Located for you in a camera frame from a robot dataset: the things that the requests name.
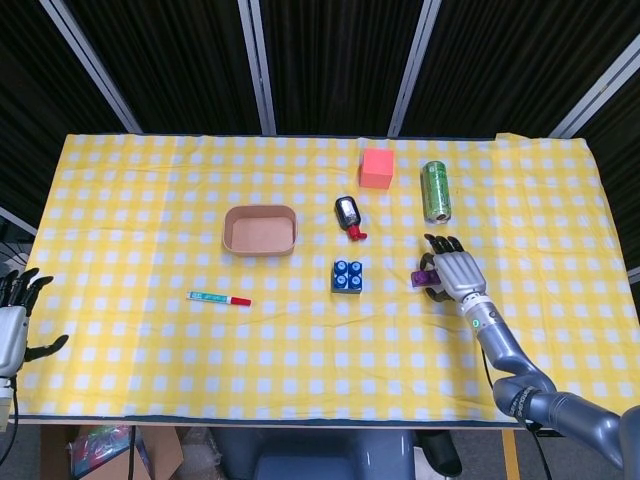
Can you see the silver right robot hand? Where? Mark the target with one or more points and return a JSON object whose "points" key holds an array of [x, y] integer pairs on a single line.
{"points": [[457, 272]]}

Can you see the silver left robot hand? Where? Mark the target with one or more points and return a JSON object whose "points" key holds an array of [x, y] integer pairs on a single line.
{"points": [[10, 330]]}

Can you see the purple building block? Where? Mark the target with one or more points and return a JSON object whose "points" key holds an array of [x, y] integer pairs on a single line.
{"points": [[420, 278]]}

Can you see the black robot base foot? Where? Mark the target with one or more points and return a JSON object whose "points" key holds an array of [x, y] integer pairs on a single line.
{"points": [[440, 455]]}

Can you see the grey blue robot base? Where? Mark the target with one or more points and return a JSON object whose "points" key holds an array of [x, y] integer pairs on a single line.
{"points": [[330, 455]]}

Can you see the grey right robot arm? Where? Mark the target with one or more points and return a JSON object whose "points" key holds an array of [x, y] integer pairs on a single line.
{"points": [[505, 350]]}

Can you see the blue building block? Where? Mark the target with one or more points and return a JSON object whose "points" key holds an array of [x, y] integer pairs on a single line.
{"points": [[347, 277]]}

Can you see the yellow white checkered tablecloth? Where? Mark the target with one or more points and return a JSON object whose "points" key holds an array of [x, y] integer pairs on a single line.
{"points": [[320, 360]]}

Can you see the green drink can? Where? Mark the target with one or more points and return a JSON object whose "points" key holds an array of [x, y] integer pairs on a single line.
{"points": [[435, 190]]}

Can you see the black ink bottle red cap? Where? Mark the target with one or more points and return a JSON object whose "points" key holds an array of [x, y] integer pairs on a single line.
{"points": [[348, 212]]}

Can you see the orange pink cube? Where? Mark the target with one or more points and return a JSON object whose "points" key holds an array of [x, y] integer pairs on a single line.
{"points": [[375, 167]]}

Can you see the brown cardboard box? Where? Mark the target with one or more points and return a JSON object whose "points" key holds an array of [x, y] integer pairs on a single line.
{"points": [[155, 455]]}

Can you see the brown paper bowl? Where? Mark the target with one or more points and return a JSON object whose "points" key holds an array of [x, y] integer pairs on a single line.
{"points": [[260, 235]]}

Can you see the white marker red cap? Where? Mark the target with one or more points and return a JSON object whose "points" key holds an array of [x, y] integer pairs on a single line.
{"points": [[215, 298]]}

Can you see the white partition post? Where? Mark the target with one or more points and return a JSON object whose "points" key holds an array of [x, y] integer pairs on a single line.
{"points": [[259, 65], [595, 85], [635, 276], [92, 65], [15, 217], [414, 65]]}

